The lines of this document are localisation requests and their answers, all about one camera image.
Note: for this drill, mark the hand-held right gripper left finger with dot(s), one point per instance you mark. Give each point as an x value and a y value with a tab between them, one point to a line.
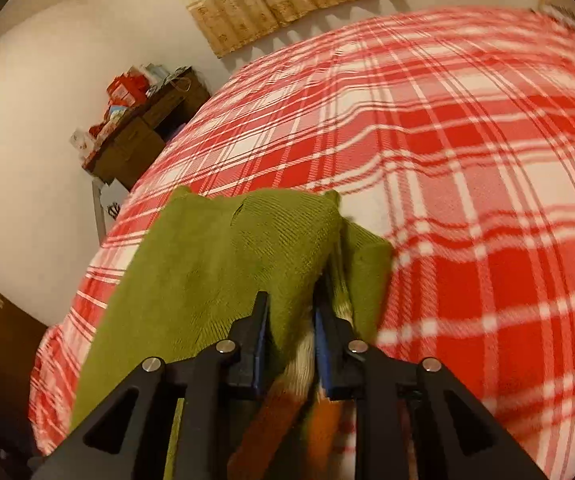
260	345

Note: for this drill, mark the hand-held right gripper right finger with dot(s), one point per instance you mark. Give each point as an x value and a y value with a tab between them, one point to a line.
323	355

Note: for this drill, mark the green striped knit sweater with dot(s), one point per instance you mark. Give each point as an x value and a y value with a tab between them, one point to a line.
227	280

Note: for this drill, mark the grey metal bar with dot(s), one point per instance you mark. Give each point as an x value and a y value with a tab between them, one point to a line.
98	210

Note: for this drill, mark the red plaid bed sheet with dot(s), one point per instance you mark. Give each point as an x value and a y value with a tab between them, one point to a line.
467	185

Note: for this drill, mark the brown wooden desk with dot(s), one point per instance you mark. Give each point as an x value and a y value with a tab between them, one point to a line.
142	130

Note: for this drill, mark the pile of red gift boxes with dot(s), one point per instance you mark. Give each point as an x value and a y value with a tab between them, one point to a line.
125	95

